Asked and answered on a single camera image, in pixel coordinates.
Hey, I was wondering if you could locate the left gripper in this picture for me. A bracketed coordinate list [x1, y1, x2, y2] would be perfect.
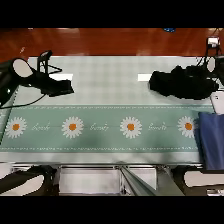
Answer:
[40, 78, 75, 98]

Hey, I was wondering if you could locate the black garment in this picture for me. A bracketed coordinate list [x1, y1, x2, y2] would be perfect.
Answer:
[148, 65, 220, 101]

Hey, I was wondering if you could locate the blue garment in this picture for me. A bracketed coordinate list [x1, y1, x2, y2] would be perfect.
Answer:
[195, 111, 224, 171]

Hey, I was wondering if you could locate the black cable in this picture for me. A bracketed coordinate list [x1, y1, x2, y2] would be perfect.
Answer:
[0, 93, 47, 110]

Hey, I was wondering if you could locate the silver frame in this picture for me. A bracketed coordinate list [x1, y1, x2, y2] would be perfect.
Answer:
[0, 161, 224, 197]

